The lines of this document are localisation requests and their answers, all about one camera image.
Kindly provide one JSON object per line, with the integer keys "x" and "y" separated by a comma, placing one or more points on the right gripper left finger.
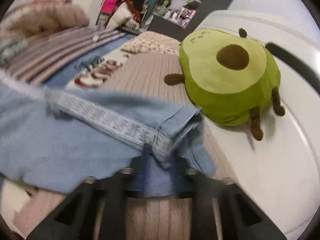
{"x": 113, "y": 217}

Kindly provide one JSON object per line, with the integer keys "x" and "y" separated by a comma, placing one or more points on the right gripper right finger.
{"x": 204, "y": 193}

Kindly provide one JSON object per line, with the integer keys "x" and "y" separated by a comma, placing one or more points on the light blue denim pants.
{"x": 53, "y": 138}

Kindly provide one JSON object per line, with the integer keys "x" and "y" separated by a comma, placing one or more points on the white bed headboard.
{"x": 281, "y": 172}

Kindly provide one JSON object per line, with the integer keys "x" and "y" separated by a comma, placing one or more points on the green avocado plush toy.
{"x": 232, "y": 78}

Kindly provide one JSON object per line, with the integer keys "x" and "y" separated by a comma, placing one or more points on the pink ribbed pillow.
{"x": 165, "y": 218}

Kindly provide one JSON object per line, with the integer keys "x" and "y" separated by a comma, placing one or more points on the striped Diet Coke blanket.
{"x": 48, "y": 56}

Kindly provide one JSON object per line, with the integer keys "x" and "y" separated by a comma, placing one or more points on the floral pillow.
{"x": 152, "y": 42}

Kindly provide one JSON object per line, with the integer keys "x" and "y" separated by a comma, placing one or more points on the white puffer jacket pile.
{"x": 125, "y": 15}

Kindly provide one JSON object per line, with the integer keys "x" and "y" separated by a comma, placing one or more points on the grey-green crumpled garment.
{"x": 12, "y": 47}

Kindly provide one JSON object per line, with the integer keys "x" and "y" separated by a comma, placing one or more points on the bright pink bag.
{"x": 108, "y": 6}

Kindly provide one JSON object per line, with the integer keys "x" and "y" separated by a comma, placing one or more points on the pink and beige duvet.
{"x": 42, "y": 16}

